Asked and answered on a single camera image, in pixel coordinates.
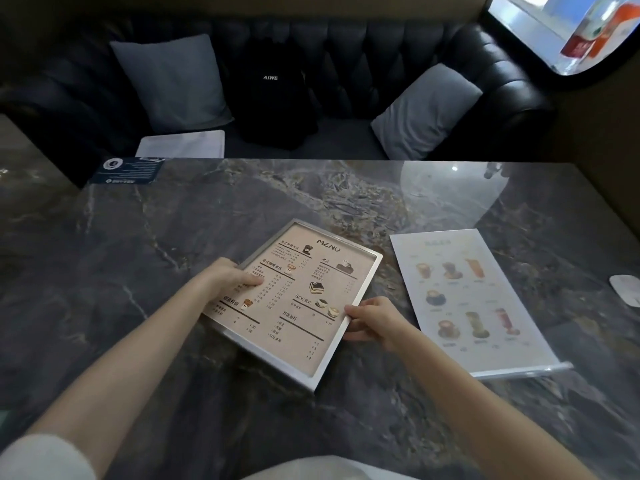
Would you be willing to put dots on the person's right hand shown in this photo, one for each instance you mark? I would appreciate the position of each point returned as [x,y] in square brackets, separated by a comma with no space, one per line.
[387,324]

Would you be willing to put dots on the person's left hand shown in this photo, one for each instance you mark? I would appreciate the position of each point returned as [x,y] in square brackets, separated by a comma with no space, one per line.
[220,282]

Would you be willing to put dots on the person's right thumb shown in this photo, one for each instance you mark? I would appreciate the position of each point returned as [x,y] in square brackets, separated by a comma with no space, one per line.
[361,309]

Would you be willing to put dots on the person's left thumb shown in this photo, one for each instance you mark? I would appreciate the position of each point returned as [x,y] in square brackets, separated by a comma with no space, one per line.
[248,279]

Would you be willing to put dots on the silver framed beige menu board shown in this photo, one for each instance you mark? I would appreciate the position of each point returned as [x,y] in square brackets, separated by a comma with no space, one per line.
[305,314]

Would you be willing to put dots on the person's right forearm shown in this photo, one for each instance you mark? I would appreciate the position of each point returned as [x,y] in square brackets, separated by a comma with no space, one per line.
[480,409]

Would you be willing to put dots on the person's left forearm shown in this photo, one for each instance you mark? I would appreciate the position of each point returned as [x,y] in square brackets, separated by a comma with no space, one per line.
[125,374]

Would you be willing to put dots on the white drinks menu acrylic stand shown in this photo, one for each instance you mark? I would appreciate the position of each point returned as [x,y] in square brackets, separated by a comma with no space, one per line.
[460,289]

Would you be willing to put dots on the white sheet on sofa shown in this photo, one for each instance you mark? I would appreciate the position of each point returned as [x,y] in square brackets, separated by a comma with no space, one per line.
[182,144]

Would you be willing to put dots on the person's white clothing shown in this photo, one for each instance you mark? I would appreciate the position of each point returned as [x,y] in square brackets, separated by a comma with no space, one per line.
[335,469]

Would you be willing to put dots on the dark blue table sticker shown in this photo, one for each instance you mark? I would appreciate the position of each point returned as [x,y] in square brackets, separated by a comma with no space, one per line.
[127,169]

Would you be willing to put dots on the black backpack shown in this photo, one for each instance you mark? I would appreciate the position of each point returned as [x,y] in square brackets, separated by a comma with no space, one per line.
[272,94]

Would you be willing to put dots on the light grey cushion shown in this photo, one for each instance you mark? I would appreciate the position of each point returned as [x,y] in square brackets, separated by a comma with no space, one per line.
[425,114]

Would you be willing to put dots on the large grey square cushion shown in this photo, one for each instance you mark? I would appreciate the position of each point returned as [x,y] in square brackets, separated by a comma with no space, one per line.
[172,79]

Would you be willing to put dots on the black tufted leather sofa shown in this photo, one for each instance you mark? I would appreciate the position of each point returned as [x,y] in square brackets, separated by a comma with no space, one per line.
[380,49]

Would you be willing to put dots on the small white object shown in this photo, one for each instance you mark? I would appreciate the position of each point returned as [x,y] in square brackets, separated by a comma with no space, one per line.
[627,290]

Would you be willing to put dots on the person's white sleeve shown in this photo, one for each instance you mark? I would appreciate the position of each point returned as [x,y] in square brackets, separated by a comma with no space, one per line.
[37,459]

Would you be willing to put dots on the black framed window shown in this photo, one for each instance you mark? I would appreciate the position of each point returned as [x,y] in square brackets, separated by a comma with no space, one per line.
[565,29]

